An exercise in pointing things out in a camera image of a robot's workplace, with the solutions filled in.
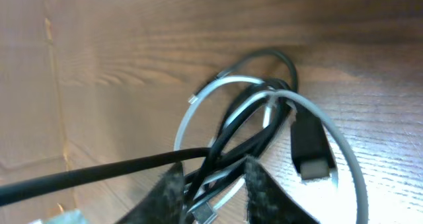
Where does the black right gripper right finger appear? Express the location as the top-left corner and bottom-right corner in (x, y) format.
(245, 156), (318, 224)

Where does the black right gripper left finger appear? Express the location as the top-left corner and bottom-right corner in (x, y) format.
(117, 162), (184, 224)

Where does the black USB cable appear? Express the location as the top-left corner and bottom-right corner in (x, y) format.
(183, 48), (338, 224)

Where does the white USB cable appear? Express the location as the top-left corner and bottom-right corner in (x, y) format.
(173, 75), (369, 224)

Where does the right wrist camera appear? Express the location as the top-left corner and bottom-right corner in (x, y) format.
(29, 209), (89, 224)

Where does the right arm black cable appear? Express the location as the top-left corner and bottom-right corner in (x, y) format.
(0, 147), (212, 207)

